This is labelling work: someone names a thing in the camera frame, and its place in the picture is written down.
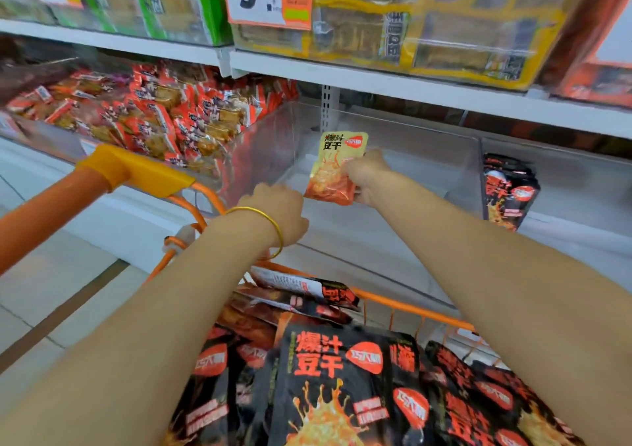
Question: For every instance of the person's right hand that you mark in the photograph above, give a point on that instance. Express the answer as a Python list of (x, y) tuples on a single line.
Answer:
[(365, 169)]

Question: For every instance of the stack of orange trimmed packets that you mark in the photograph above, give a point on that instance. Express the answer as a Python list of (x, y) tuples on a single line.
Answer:
[(602, 56)]

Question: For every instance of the person's left forearm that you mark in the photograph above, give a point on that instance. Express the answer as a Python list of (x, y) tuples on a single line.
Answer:
[(118, 362)]

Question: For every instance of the orange shopping cart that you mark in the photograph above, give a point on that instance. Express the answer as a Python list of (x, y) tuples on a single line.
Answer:
[(59, 214)]

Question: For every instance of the person's left hand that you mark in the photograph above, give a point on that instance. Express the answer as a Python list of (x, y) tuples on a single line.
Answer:
[(276, 209)]

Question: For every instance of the stack of yellow trimmed packets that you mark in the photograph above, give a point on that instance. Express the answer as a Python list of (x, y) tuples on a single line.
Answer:
[(444, 21)]

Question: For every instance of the pile of black orange snacks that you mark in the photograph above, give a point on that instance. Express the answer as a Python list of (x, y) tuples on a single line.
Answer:
[(336, 391)]

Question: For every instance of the pile of red tan packets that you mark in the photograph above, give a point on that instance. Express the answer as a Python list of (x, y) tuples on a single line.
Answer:
[(148, 110)]

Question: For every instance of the yellow orange snack packet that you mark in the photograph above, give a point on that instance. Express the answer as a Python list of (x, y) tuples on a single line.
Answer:
[(336, 169)]

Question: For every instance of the stack of green packets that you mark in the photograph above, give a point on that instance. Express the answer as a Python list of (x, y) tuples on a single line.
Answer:
[(158, 2)]

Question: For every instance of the person's right forearm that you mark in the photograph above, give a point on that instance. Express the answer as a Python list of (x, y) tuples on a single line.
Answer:
[(533, 303)]

